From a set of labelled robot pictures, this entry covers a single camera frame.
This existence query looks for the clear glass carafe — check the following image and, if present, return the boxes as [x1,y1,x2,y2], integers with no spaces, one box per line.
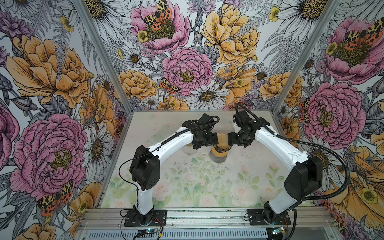
[182,144,198,155]

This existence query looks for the grey glass dripper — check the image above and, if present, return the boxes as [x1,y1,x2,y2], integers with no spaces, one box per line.
[213,145,232,153]

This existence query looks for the wooden ring dripper holder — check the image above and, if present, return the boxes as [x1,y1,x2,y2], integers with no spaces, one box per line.
[212,149,229,158]

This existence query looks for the grey ribbed glass pitcher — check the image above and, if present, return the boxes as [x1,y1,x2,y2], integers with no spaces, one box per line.
[210,155,227,164]

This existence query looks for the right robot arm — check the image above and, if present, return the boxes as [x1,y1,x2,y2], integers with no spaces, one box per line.
[228,110,323,224]

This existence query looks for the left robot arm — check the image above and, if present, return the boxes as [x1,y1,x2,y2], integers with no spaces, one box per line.
[129,114,220,226]

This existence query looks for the green circuit board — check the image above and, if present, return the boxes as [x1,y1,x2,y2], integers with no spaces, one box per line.
[136,228,163,238]

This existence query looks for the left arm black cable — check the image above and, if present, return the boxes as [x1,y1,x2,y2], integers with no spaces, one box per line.
[118,115,221,211]

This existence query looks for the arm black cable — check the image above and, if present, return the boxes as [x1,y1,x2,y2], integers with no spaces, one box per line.
[118,115,221,211]
[234,103,351,240]

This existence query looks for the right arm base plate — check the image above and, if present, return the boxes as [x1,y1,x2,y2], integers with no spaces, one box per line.
[247,209,292,226]

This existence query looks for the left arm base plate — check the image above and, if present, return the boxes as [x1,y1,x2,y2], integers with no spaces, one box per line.
[124,209,168,227]

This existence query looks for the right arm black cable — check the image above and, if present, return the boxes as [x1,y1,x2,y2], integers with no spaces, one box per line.
[234,103,351,240]

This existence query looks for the aluminium front rail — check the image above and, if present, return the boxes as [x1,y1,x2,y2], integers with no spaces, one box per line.
[79,207,335,230]

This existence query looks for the right corner frame post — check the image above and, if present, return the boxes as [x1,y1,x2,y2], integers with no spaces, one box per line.
[272,1,341,114]

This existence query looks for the corner frame post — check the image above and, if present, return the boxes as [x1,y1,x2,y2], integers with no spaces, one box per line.
[74,1,133,117]
[272,1,341,114]

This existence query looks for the left corner frame post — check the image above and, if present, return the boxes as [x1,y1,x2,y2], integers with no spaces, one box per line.
[74,1,133,117]

